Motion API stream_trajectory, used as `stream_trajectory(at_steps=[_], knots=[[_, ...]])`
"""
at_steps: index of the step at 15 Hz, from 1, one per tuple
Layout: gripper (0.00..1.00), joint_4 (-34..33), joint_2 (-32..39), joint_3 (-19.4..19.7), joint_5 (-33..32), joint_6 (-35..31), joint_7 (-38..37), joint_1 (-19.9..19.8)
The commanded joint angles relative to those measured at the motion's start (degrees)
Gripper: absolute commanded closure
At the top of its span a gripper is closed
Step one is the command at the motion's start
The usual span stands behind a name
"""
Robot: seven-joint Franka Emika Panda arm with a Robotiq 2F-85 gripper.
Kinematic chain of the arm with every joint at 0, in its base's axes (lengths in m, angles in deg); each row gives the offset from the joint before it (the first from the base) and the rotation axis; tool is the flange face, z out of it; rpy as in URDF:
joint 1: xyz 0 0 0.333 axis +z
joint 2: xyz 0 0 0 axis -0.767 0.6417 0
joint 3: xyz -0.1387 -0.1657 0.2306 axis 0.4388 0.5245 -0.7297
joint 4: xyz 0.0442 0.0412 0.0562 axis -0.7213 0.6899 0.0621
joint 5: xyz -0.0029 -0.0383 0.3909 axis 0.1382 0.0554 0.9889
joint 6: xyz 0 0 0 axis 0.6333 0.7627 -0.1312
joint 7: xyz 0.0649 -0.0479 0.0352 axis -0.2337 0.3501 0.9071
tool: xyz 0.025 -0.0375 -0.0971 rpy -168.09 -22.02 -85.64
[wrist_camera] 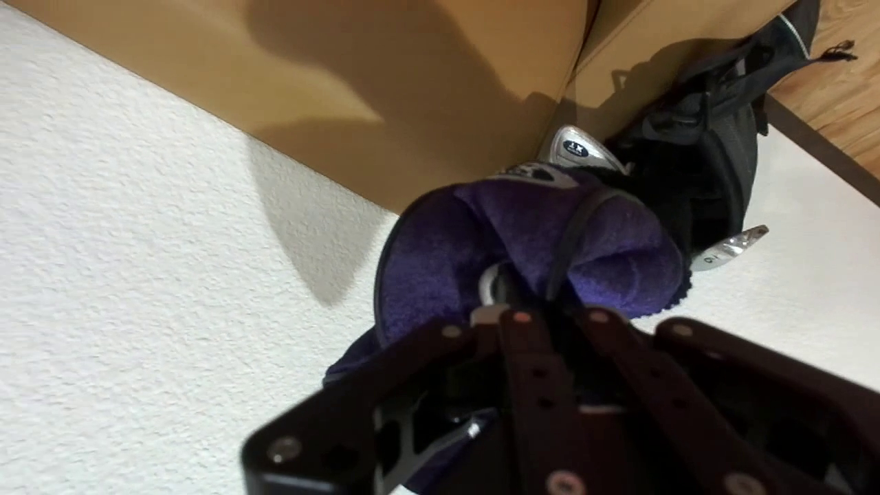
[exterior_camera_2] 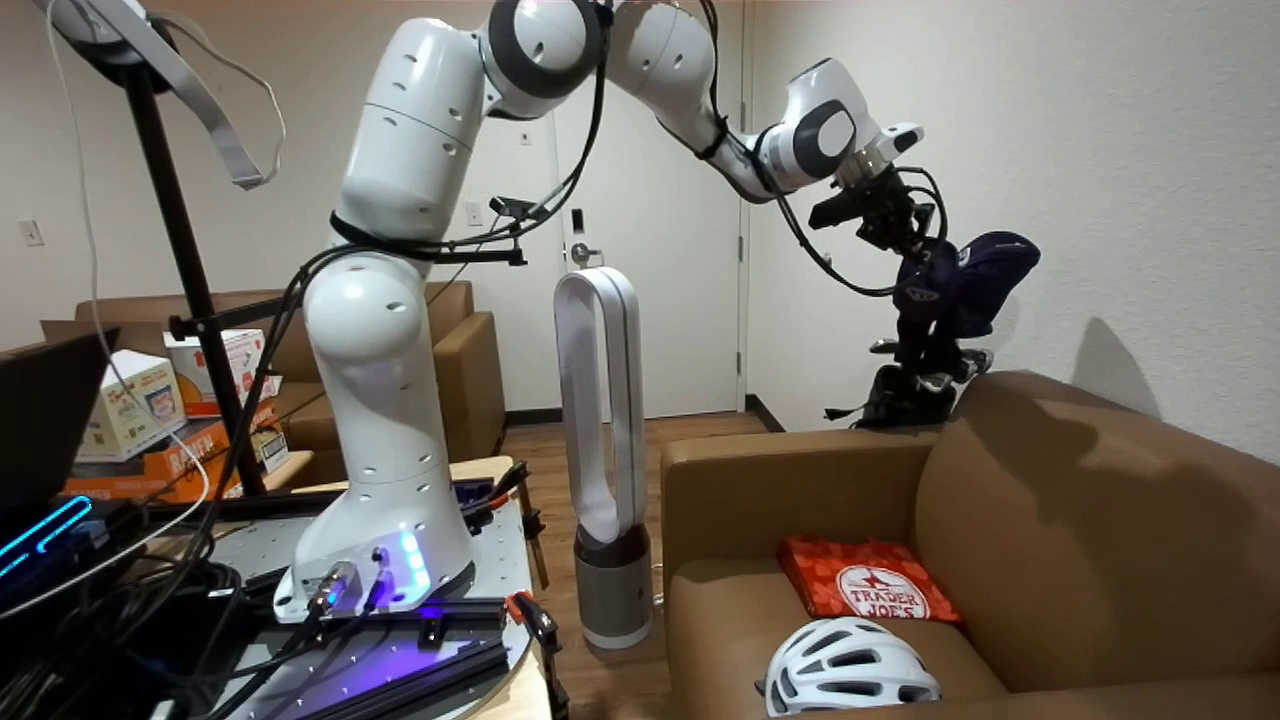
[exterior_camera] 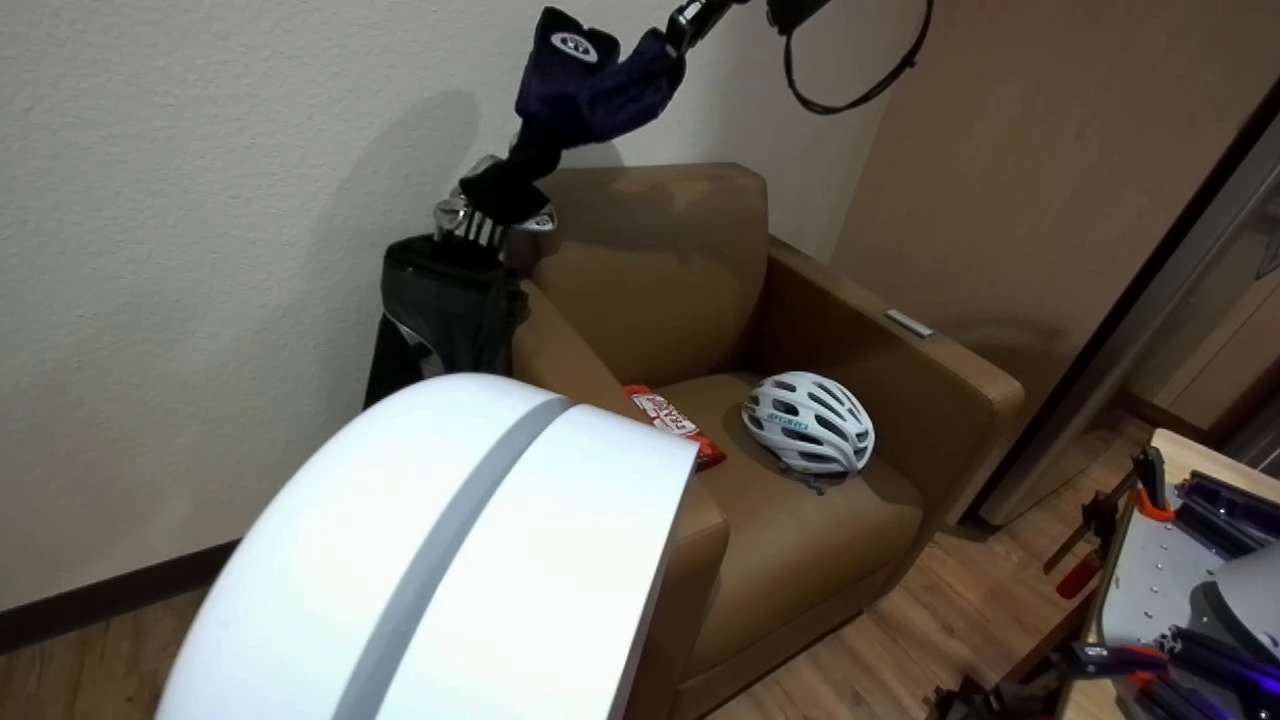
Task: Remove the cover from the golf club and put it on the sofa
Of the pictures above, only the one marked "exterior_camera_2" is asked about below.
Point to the white cardboard box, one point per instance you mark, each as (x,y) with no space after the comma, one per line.
(127,406)

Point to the black tripod stand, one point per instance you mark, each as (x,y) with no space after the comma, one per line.
(184,267)

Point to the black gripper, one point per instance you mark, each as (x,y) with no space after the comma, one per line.
(889,201)

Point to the dark golf club cover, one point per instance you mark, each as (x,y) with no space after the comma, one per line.
(927,302)

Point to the red printed shopping bag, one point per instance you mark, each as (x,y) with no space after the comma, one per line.
(867,582)

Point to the orange flat box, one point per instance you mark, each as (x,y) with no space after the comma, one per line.
(172,465)

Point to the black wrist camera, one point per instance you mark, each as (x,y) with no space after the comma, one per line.
(841,204)

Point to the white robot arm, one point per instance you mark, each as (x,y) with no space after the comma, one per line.
(400,373)

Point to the white bicycle helmet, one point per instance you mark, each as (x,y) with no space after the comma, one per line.
(841,667)

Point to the white box red print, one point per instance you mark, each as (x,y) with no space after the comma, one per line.
(229,363)

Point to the navy golf cover white logo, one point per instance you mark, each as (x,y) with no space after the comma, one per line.
(1003,267)

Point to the black table clamp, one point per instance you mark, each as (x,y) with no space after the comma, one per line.
(542,641)

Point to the white door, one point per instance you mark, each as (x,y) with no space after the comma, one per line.
(667,295)

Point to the blue lit device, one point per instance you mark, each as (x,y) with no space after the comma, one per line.
(45,543)

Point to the white bladeless tower fan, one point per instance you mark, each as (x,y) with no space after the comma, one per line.
(568,385)

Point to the tan leather sofa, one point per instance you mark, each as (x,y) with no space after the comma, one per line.
(1107,535)

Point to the black laptop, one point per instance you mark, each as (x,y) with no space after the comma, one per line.
(40,414)

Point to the black golf bag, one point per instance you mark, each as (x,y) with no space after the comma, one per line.
(909,393)

